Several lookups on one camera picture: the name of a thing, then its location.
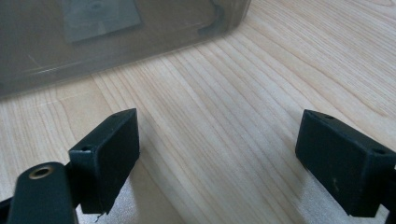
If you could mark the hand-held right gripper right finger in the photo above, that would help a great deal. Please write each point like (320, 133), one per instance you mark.
(342, 163)

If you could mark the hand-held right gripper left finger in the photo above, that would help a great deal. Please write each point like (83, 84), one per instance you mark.
(107, 163)

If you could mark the translucent grey plastic container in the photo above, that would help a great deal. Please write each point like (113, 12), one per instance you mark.
(37, 59)

